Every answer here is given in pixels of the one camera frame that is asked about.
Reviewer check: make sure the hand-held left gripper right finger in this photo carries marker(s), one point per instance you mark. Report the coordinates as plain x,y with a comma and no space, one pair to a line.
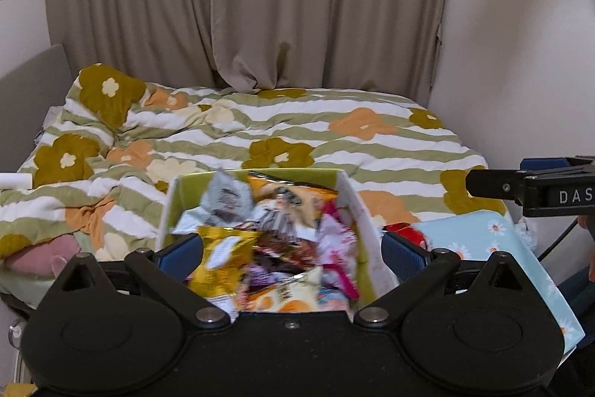
402,255

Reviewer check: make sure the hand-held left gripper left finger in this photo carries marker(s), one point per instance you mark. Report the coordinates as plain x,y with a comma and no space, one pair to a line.
181,255

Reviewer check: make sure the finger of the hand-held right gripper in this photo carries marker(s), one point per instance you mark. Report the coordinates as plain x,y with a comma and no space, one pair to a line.
544,163
492,183

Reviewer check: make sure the pile of mixed packets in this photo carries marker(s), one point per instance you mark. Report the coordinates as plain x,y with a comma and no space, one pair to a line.
279,239

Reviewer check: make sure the yellow-green cardboard box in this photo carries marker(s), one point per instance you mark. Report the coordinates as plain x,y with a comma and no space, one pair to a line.
297,176

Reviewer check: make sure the person's right hand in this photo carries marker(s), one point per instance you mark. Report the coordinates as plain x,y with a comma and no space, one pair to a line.
588,225

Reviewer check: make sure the red snack packet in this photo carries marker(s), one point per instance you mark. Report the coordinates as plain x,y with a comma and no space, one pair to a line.
406,232

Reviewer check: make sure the light blue daisy tablecloth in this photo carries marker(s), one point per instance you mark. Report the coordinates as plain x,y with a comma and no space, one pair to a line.
474,234

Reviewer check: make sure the pink plush toy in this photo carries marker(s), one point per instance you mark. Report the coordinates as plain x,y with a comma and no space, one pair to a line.
46,255

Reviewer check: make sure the green striped floral blanket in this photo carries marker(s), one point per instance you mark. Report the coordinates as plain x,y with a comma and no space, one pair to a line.
279,122

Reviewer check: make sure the grey bed headboard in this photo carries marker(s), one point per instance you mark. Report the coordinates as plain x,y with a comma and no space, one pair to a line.
32,85

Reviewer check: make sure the beige curtain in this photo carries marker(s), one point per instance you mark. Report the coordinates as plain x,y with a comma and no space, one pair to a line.
232,6

